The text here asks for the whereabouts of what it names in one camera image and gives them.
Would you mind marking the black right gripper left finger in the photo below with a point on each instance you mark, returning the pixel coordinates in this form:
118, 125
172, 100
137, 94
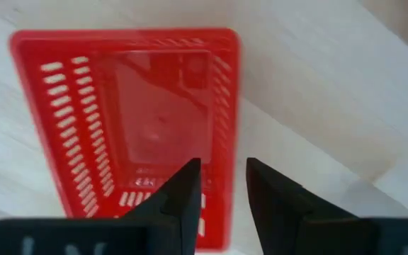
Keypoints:
154, 233

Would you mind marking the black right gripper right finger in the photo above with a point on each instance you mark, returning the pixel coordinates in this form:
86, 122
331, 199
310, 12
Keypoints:
296, 230

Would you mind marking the red plastic basket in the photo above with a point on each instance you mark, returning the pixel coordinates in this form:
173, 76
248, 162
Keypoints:
154, 106

